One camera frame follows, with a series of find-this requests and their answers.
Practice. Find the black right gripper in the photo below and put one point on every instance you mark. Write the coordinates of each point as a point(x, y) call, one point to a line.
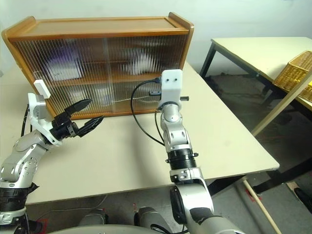
point(154, 93)

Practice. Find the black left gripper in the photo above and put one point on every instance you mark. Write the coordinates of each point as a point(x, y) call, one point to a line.
point(62, 126)

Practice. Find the white plush toy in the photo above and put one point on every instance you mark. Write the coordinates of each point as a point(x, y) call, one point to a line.
point(139, 61)

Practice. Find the ribbed translucent sliding door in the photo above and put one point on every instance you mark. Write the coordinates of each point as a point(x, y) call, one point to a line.
point(92, 73)
point(170, 48)

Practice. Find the purple tissue pack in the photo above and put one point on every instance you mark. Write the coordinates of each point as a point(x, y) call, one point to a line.
point(61, 58)

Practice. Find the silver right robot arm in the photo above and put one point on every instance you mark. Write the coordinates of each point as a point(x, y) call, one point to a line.
point(175, 131)

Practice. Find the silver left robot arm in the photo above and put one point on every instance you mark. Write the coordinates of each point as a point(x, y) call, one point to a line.
point(22, 156)

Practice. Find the wooden cabinet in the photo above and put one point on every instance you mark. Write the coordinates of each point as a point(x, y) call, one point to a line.
point(97, 26)

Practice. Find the silver robot torso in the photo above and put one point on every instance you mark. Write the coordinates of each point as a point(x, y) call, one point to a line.
point(109, 230)

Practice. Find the yellow wicker basket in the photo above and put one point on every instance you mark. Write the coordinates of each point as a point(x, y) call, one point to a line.
point(295, 70)
point(306, 93)

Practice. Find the wooden stick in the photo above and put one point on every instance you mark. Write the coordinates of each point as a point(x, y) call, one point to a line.
point(263, 209)

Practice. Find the black shoe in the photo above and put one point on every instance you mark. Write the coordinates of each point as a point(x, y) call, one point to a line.
point(303, 196)

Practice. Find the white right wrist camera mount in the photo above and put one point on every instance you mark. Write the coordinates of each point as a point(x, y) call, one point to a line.
point(171, 85)

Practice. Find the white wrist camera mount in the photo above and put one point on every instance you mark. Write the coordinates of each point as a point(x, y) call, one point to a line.
point(171, 85)
point(36, 114)

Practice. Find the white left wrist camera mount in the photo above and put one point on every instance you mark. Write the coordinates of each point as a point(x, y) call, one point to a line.
point(36, 114)

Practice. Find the beige table with black frame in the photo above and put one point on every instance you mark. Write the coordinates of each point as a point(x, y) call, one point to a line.
point(243, 48)

